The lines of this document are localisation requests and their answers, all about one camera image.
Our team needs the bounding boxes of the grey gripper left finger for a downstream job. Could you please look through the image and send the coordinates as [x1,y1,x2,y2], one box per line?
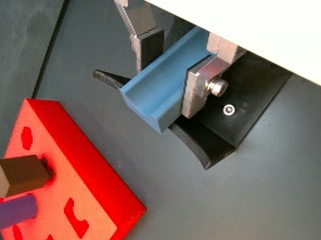
[114,0,165,71]

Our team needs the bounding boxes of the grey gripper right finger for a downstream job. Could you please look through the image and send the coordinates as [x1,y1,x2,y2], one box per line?
[182,33,246,118]

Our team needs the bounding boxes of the light blue arch object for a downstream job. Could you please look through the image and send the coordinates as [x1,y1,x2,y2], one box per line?
[121,27,210,133]

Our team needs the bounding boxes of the black curved fixture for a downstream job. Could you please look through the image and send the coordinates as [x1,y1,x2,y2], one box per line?
[92,52,292,169]

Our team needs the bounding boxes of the red peg board base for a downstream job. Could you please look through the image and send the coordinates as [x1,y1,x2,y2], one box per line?
[2,99,146,240]

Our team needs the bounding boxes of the brown hexagonal peg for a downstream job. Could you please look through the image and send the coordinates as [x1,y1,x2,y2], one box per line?
[0,156,51,198]

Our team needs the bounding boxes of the purple cylinder peg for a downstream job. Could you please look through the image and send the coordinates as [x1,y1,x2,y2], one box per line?
[0,194,38,230]

